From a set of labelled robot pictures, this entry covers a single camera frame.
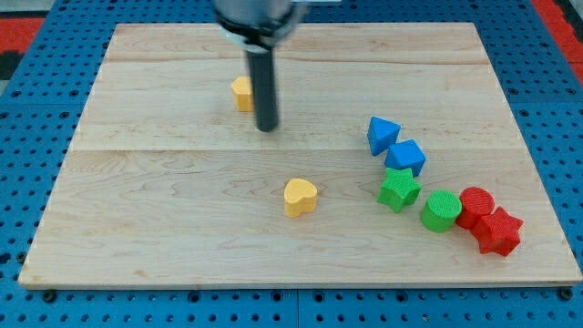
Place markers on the green cylinder block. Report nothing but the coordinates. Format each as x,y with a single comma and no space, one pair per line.
441,211

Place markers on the green star block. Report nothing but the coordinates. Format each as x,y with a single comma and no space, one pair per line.
399,189

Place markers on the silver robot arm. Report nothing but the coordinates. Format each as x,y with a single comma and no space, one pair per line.
258,26

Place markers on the yellow hexagon block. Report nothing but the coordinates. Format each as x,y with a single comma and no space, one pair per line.
242,94

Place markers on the blue cube block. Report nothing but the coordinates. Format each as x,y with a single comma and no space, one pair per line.
406,155

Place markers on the red cylinder block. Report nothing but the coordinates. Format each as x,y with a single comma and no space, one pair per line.
476,203

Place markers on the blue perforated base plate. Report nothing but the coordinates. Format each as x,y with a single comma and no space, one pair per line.
45,97

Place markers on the yellow heart block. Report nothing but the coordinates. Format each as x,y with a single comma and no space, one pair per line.
300,196

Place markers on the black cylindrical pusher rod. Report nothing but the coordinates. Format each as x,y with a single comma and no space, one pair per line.
263,89

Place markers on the light wooden board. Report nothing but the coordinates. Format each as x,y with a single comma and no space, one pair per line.
166,185

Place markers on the red star block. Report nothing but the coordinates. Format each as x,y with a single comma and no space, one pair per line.
498,232

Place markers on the blue triangle block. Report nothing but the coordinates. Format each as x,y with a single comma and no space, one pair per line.
382,134

